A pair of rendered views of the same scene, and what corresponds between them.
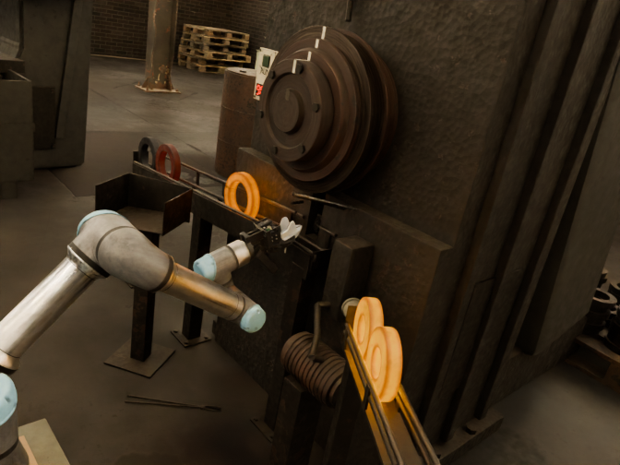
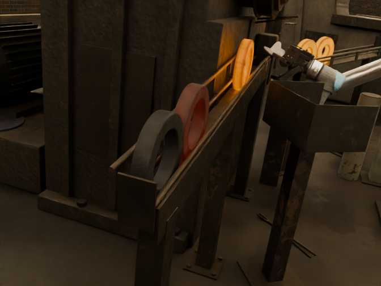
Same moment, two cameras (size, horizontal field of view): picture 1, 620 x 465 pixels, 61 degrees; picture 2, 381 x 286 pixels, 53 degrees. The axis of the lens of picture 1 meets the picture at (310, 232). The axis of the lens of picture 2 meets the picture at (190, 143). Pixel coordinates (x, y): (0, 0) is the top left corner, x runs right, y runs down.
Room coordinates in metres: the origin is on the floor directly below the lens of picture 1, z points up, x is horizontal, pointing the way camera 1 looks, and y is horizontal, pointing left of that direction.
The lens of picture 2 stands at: (2.63, 1.41, 0.96)
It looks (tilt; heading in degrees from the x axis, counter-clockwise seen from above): 22 degrees down; 241
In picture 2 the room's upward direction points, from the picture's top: 7 degrees clockwise
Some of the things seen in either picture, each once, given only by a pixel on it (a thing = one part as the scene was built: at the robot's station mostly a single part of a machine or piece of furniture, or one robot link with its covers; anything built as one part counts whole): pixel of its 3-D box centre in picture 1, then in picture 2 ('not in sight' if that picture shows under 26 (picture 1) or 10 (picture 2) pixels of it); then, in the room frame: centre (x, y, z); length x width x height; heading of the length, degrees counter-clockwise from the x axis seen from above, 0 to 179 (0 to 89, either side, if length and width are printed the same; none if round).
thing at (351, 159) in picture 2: not in sight; (359, 137); (0.71, 0.00, 0.26); 0.12 x 0.12 x 0.52
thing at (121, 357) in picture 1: (140, 277); (294, 197); (1.76, 0.60, 0.36); 0.26 x 0.20 x 0.72; 79
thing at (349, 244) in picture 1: (347, 278); (263, 58); (1.41, -0.13, 0.68); 0.11 x 0.08 x 0.24; 134
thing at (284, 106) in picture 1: (292, 111); not in sight; (1.50, 0.11, 1.11); 0.28 x 0.06 x 0.28; 44
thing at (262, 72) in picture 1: (280, 79); not in sight; (1.89, 0.20, 1.15); 0.26 x 0.02 x 0.18; 44
